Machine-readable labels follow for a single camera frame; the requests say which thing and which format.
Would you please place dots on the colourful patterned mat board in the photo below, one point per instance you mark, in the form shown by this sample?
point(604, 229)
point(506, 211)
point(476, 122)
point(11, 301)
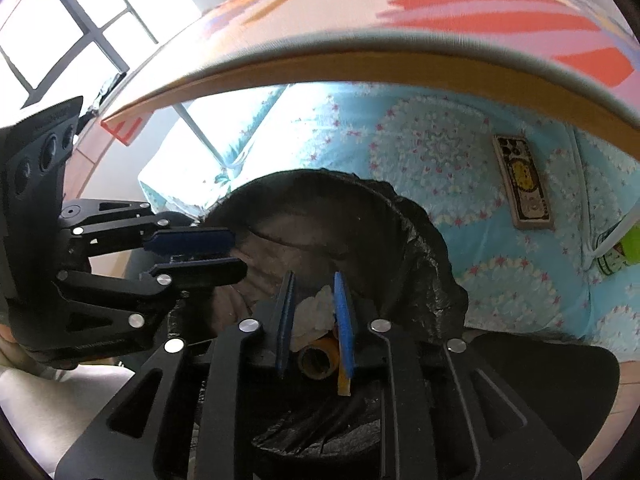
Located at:
point(350, 20)

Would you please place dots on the dark cloth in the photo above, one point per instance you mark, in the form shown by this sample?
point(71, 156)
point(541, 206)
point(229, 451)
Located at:
point(550, 385)

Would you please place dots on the phone with patterned case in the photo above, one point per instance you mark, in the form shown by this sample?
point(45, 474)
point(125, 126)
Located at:
point(522, 185)

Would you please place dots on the bed with blue floral sheet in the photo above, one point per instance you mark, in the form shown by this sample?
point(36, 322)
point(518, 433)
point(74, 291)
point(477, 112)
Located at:
point(425, 160)

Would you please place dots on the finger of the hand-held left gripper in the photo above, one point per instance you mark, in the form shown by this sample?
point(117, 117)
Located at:
point(190, 241)
point(205, 272)

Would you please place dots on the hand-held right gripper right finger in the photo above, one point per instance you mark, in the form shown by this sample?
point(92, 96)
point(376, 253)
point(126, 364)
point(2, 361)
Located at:
point(342, 325)

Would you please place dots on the window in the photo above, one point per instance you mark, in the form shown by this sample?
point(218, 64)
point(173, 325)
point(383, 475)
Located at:
point(65, 35)

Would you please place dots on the person's left forearm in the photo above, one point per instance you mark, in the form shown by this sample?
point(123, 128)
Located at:
point(50, 400)

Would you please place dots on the yellow tape roll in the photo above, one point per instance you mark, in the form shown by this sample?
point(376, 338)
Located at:
point(327, 344)

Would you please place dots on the white tissue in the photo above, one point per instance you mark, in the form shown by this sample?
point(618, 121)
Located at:
point(312, 317)

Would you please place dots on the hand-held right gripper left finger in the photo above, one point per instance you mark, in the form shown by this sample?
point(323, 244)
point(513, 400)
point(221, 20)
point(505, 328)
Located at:
point(286, 320)

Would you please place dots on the bin with black bag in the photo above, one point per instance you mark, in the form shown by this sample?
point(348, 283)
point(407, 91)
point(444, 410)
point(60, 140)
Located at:
point(430, 280)

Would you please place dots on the green bottle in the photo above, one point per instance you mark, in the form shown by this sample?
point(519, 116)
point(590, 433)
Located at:
point(627, 255)

